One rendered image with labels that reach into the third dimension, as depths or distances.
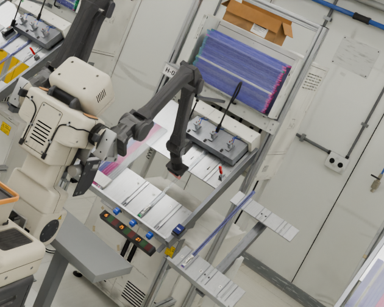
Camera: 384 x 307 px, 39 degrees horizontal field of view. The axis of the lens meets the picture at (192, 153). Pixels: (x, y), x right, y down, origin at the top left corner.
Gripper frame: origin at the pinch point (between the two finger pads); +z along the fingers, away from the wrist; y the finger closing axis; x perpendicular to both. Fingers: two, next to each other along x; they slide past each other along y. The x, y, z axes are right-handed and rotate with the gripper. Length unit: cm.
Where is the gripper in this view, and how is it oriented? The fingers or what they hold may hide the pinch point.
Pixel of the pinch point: (178, 176)
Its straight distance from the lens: 276.6
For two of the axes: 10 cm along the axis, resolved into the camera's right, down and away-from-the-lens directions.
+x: -6.4, 6.3, -4.5
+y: -7.7, -4.7, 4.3
